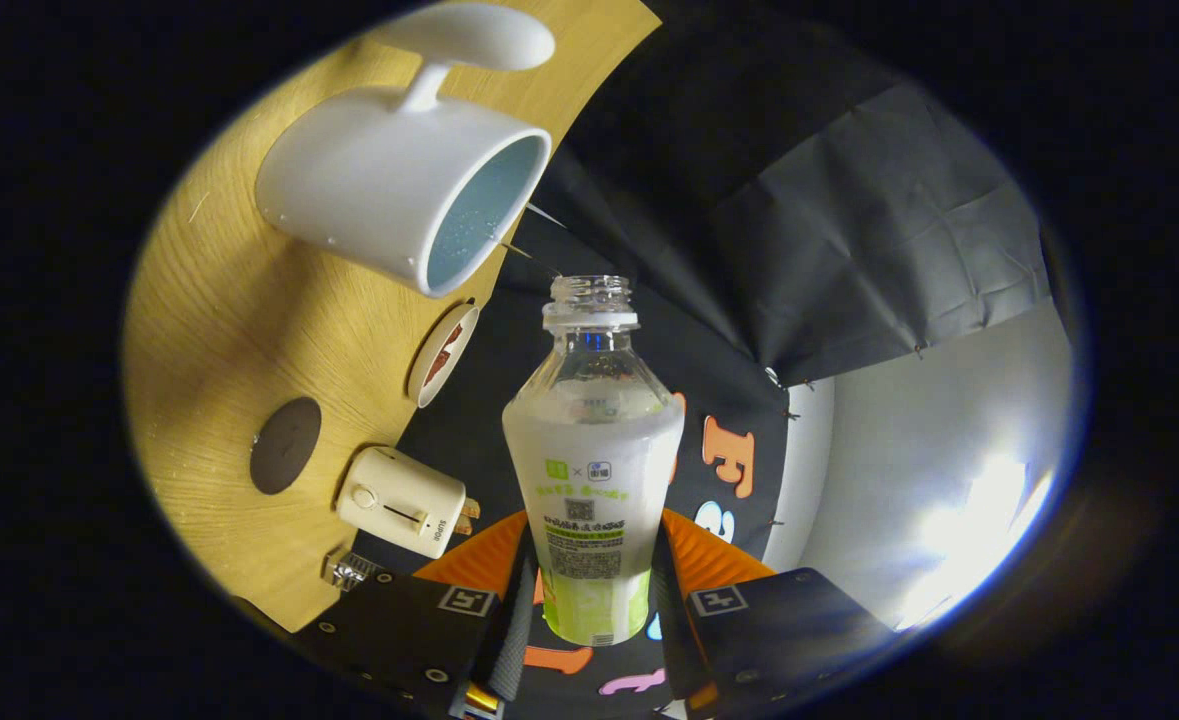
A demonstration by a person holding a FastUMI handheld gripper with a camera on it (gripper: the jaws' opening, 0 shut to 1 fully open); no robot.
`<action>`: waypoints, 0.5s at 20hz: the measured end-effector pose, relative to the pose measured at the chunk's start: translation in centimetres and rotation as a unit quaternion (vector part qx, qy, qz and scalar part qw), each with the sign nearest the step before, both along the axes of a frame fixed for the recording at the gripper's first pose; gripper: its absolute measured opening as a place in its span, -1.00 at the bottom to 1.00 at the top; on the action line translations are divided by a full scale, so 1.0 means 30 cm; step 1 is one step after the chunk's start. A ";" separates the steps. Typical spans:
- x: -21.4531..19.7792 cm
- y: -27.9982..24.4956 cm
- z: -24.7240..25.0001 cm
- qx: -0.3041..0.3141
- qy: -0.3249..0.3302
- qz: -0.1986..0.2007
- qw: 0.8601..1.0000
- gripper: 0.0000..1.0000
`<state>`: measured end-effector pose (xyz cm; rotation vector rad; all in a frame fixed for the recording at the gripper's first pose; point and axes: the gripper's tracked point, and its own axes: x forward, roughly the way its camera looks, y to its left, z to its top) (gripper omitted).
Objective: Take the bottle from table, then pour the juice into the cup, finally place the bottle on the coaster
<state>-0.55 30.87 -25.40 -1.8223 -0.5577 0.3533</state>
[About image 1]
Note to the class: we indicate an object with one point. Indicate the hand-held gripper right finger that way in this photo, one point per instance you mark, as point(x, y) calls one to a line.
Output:
point(789, 625)

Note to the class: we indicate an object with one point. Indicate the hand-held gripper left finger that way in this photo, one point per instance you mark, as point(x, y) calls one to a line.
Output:
point(389, 630)

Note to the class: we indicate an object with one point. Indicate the dark brown round coaster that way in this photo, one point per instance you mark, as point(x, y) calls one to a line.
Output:
point(285, 446)

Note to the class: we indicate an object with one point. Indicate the clear juice bottle green label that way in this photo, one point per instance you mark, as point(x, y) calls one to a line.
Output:
point(589, 470)

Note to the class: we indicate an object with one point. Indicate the white cup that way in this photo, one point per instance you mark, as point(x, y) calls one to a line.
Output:
point(379, 180)

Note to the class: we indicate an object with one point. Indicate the cream toaster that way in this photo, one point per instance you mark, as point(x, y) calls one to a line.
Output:
point(399, 500)

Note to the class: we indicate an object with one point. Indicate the ceiling light panel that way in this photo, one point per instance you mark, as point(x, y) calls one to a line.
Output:
point(979, 530)

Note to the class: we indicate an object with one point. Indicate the white plate with brown food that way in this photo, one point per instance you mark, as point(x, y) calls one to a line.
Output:
point(441, 355)

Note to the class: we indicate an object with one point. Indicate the wooden table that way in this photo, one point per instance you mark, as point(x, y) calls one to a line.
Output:
point(209, 330)

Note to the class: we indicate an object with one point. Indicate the black backdrop cloth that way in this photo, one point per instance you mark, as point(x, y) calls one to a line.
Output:
point(849, 200)

